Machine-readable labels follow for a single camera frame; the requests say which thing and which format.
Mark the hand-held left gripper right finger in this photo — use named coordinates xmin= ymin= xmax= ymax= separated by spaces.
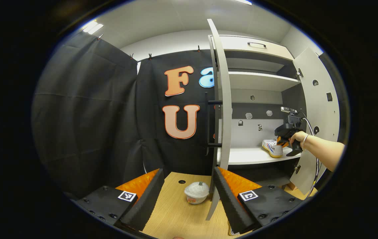
xmin=213 ymin=167 xmax=304 ymax=234

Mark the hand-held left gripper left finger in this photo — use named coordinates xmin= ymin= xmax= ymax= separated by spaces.
xmin=76 ymin=168 xmax=165 ymax=232

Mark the white canvas shoe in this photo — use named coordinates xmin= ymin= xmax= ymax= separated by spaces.
xmin=262 ymin=139 xmax=284 ymax=158
xmin=185 ymin=181 xmax=210 ymax=204

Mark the white shoe cabinet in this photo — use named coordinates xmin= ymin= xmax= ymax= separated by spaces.
xmin=209 ymin=34 xmax=309 ymax=191

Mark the white cabinet shelf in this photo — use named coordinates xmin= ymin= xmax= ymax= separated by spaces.
xmin=228 ymin=71 xmax=301 ymax=92
xmin=217 ymin=146 xmax=302 ymax=165

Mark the white cabinet drawer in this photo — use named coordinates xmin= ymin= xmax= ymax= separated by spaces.
xmin=210 ymin=35 xmax=295 ymax=61

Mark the black backdrop cloth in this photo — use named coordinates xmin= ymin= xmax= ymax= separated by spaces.
xmin=136 ymin=50 xmax=222 ymax=176
xmin=31 ymin=32 xmax=143 ymax=199

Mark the right hand-held gripper cable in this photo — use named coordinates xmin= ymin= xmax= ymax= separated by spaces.
xmin=300 ymin=113 xmax=320 ymax=198

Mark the black door handle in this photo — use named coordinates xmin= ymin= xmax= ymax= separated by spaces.
xmin=205 ymin=92 xmax=223 ymax=156

